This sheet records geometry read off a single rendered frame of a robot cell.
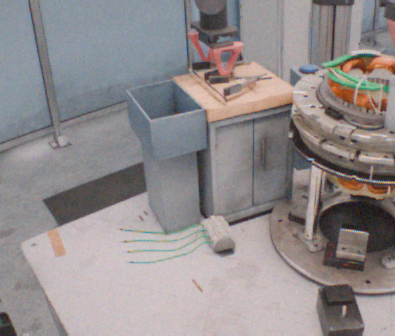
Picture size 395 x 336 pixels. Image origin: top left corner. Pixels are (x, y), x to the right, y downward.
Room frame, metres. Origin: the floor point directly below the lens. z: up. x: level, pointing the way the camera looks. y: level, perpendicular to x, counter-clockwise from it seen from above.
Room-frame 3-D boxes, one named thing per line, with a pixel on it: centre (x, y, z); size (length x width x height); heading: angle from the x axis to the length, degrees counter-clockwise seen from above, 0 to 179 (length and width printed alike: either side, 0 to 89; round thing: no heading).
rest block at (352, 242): (0.69, -0.29, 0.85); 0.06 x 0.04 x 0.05; 69
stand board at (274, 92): (0.96, -0.09, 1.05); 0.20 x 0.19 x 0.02; 111
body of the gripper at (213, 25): (0.99, -0.05, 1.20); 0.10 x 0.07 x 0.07; 22
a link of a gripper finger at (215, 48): (0.96, -0.07, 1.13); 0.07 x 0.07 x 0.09; 22
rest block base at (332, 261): (0.69, -0.28, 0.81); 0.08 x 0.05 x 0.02; 69
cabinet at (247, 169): (0.95, -0.09, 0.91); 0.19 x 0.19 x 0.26; 21
